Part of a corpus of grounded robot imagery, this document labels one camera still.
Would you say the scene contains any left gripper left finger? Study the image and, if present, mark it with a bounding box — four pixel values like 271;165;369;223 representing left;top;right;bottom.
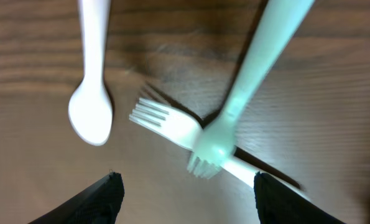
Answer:
30;172;124;224

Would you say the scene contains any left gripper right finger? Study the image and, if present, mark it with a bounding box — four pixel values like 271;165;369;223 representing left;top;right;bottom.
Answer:
254;172;344;224

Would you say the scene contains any mint green plastic fork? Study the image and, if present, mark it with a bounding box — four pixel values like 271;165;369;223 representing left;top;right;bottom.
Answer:
187;0;314;179

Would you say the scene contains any white plastic spoon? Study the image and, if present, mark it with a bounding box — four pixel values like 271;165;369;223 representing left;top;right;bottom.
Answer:
68;0;113;146

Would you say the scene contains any white plastic fork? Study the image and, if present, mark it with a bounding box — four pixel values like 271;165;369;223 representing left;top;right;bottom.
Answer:
129;98;267;187

